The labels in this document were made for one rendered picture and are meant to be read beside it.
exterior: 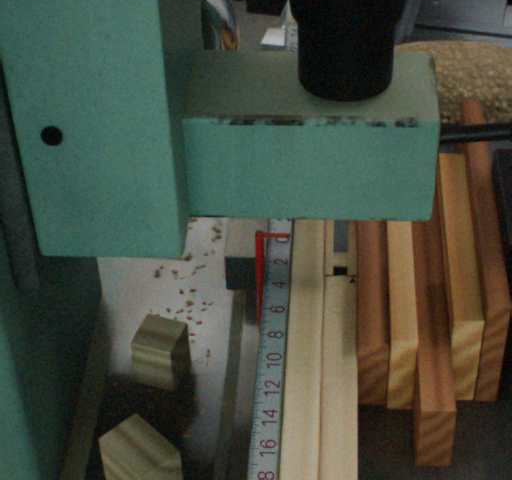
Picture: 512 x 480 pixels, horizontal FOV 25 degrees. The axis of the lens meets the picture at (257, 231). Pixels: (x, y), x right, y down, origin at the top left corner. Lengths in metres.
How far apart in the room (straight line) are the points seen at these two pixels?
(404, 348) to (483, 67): 0.32
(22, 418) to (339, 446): 0.19
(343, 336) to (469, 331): 0.07
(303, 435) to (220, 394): 0.23
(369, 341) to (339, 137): 0.12
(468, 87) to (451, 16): 0.49
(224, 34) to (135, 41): 0.21
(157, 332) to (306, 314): 0.18
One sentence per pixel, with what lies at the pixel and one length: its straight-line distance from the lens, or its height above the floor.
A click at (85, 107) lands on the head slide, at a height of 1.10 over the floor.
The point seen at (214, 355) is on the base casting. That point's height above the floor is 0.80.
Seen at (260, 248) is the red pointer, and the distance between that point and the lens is 0.70.
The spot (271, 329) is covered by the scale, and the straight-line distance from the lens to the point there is 0.65.
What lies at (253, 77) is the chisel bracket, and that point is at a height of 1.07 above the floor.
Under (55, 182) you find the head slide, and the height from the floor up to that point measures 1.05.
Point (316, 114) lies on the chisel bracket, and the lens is 0.61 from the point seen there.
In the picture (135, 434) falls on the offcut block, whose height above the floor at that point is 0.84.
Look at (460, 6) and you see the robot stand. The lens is 1.40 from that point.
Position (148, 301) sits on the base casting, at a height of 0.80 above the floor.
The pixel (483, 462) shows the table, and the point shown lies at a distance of 0.67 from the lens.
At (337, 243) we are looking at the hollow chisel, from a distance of 0.70.
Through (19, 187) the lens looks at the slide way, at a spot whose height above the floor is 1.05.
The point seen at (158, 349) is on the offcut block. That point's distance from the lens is 0.80.
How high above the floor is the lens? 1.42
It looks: 41 degrees down
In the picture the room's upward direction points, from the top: 2 degrees counter-clockwise
